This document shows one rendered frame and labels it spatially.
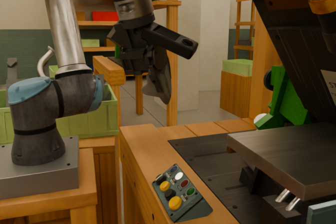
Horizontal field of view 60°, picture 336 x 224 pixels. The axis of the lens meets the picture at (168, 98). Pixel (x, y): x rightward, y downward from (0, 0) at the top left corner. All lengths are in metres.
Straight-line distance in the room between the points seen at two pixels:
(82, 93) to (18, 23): 6.77
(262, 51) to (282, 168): 0.97
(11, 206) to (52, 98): 0.30
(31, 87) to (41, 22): 6.75
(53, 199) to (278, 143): 0.62
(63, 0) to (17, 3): 6.67
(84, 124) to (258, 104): 0.79
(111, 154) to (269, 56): 0.80
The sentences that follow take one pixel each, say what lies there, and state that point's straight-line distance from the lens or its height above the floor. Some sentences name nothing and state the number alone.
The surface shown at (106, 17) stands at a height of 1.51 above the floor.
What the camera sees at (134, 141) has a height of 0.90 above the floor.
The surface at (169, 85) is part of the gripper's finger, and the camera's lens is 0.68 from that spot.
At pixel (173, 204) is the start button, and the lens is 0.64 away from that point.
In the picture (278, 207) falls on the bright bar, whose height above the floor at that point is 1.01.
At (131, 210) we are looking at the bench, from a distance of 1.27.
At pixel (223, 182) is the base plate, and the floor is 0.90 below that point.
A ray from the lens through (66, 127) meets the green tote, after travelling 1.40.
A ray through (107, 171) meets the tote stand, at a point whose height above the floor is 0.67.
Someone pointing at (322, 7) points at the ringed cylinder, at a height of 1.31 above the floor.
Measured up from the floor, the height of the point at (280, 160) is 1.13.
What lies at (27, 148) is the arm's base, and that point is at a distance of 0.92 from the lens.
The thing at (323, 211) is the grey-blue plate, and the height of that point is 1.03.
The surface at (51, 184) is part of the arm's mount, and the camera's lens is 0.88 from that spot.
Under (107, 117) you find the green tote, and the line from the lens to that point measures 1.38.
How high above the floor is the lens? 1.29
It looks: 14 degrees down
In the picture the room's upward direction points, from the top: straight up
